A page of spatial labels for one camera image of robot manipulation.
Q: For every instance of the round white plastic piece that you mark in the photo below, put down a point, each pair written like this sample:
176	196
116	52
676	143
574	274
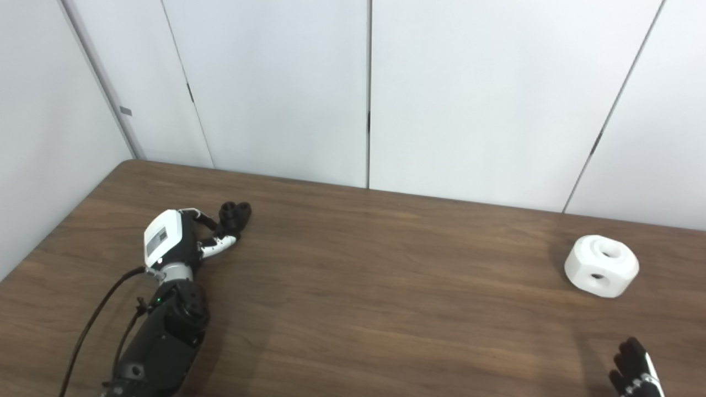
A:
598	267

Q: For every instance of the black flanged holder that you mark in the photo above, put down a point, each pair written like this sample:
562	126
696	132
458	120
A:
234	216

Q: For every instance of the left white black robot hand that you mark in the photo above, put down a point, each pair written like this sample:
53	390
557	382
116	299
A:
165	240

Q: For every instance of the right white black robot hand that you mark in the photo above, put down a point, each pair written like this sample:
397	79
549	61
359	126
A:
634	369

